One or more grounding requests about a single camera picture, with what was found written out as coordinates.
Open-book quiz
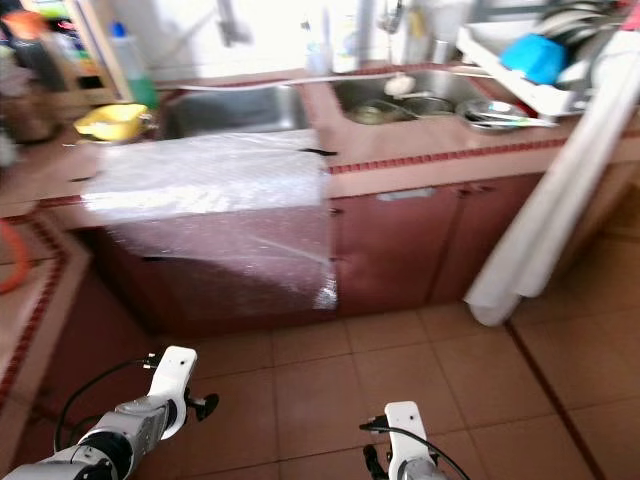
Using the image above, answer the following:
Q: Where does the yellow plastic bowl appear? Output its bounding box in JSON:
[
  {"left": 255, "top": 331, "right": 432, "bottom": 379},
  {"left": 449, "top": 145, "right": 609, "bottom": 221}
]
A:
[{"left": 73, "top": 103, "right": 151, "bottom": 144}]

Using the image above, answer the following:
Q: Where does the clear bubble wrap sheet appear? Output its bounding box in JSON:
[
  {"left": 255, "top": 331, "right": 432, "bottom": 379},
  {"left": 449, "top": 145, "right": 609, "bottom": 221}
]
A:
[{"left": 82, "top": 135, "right": 339, "bottom": 309}]

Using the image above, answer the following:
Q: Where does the red-brown cabinet door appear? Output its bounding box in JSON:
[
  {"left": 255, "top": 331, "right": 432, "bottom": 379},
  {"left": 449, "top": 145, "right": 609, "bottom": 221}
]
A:
[
  {"left": 332, "top": 180, "right": 466, "bottom": 316},
  {"left": 430, "top": 172, "right": 546, "bottom": 301}
]

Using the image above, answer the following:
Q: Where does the steel sink basin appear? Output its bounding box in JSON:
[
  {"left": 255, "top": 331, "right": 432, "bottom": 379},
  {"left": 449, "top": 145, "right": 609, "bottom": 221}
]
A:
[
  {"left": 330, "top": 68, "right": 491, "bottom": 126},
  {"left": 160, "top": 85, "right": 311, "bottom": 141}
]

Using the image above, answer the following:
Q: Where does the white curtain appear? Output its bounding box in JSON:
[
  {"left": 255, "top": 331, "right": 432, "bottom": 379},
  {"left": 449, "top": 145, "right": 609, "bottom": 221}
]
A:
[{"left": 465, "top": 40, "right": 640, "bottom": 326}]

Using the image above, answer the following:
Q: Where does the brown powder jar pink lid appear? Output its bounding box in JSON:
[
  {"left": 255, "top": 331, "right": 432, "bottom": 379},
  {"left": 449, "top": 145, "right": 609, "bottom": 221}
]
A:
[{"left": 0, "top": 80, "right": 61, "bottom": 144}]

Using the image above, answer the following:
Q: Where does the green dish soap bottle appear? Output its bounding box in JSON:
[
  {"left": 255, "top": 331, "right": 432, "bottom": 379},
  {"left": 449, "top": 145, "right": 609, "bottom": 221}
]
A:
[{"left": 110, "top": 22, "right": 158, "bottom": 109}]

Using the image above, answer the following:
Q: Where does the steel dish with utensil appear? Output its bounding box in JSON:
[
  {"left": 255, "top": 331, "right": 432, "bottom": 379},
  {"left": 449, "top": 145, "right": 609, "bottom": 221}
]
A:
[{"left": 460, "top": 98, "right": 556, "bottom": 131}]

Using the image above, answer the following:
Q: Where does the round white scrubber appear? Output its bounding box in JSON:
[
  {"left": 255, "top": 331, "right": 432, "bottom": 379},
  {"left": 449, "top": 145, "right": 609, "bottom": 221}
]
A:
[{"left": 385, "top": 72, "right": 416, "bottom": 98}]

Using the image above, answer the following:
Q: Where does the white dish rack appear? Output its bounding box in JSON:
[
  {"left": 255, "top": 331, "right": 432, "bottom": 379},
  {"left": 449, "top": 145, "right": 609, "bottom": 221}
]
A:
[{"left": 455, "top": 5, "right": 611, "bottom": 116}]

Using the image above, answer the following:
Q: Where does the blue plastic bowl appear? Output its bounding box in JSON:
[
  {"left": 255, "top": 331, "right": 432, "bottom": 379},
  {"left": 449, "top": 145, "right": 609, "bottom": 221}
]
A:
[{"left": 500, "top": 33, "right": 569, "bottom": 86}]

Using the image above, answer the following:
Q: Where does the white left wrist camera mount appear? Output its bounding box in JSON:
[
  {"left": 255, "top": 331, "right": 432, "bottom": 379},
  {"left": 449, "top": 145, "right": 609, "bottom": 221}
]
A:
[{"left": 145, "top": 346, "right": 198, "bottom": 436}]

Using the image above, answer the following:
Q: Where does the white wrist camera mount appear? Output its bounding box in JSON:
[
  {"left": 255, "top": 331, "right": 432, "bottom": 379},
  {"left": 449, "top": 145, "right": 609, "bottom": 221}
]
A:
[
  {"left": 385, "top": 401, "right": 441, "bottom": 480},
  {"left": 145, "top": 346, "right": 198, "bottom": 436}
]

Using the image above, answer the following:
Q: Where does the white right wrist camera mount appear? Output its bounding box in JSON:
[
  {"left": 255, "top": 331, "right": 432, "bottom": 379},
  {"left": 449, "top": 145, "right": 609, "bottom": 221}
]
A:
[{"left": 385, "top": 401, "right": 441, "bottom": 480}]

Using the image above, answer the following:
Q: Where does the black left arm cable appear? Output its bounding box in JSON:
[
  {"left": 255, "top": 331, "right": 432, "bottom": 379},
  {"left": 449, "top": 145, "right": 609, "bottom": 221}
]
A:
[{"left": 55, "top": 358, "right": 151, "bottom": 451}]

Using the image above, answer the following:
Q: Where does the orange hose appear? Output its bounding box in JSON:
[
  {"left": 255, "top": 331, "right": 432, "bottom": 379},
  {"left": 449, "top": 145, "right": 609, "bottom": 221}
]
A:
[{"left": 0, "top": 220, "right": 29, "bottom": 294}]

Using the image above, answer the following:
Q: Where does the grey cabinet handle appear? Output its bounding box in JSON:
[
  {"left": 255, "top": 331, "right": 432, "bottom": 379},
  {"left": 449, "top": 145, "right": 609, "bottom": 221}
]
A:
[{"left": 375, "top": 187, "right": 439, "bottom": 203}]

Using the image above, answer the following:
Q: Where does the steel wall faucet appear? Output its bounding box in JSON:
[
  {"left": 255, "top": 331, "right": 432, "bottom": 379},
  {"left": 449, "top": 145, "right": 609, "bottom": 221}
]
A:
[{"left": 215, "top": 0, "right": 253, "bottom": 46}]

